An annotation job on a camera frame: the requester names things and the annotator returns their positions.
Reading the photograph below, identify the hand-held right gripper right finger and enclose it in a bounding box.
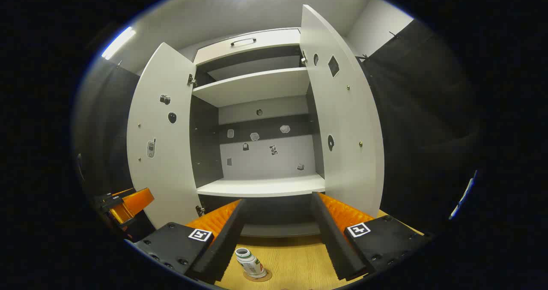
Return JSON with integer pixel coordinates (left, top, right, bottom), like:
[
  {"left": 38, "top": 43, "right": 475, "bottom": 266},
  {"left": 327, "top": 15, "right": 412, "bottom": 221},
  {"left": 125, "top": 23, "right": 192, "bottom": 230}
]
[{"left": 311, "top": 191, "right": 433, "bottom": 281}]

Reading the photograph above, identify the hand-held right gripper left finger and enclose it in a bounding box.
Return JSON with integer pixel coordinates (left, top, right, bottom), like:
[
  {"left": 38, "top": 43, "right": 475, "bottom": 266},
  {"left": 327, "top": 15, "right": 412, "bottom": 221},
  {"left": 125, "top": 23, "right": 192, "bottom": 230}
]
[{"left": 134, "top": 198, "right": 247, "bottom": 284}]

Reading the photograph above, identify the white cabinet door phone sticker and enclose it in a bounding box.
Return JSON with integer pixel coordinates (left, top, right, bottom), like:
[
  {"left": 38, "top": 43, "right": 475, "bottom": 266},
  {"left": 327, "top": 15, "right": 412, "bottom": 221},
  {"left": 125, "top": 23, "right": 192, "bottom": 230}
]
[{"left": 126, "top": 42, "right": 203, "bottom": 230}]

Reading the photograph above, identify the white bottle green label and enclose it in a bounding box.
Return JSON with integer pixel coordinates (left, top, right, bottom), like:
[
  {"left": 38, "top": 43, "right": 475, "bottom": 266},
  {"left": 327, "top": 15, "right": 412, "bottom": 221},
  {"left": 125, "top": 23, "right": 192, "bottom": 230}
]
[{"left": 235, "top": 248, "right": 268, "bottom": 279}]

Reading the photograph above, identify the round wooden coaster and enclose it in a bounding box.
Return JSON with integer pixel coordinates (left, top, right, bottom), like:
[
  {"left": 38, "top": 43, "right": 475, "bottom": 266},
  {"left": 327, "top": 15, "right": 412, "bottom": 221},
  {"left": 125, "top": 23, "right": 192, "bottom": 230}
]
[{"left": 243, "top": 269, "right": 273, "bottom": 282}]

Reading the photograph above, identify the white cabinet shelf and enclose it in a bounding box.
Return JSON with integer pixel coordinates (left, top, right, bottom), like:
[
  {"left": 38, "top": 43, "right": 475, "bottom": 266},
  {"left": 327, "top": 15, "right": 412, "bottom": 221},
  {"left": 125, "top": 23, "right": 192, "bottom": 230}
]
[
  {"left": 192, "top": 67, "right": 310, "bottom": 108},
  {"left": 197, "top": 174, "right": 326, "bottom": 197}
]

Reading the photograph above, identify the white cabinet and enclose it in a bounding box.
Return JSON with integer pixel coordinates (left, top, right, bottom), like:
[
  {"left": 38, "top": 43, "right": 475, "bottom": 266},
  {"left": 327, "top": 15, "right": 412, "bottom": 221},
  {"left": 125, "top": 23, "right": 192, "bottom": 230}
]
[{"left": 178, "top": 27, "right": 326, "bottom": 239}]

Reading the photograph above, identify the white side table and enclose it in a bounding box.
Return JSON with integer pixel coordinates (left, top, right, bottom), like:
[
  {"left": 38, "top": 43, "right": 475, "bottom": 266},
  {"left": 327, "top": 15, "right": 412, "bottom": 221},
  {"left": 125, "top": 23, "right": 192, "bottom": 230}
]
[{"left": 449, "top": 170, "right": 478, "bottom": 220}]

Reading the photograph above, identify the ceiling light panel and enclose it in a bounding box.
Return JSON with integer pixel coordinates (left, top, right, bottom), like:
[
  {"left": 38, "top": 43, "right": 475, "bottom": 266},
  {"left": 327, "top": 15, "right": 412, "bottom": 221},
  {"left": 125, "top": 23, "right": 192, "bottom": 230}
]
[{"left": 101, "top": 27, "right": 136, "bottom": 60}]

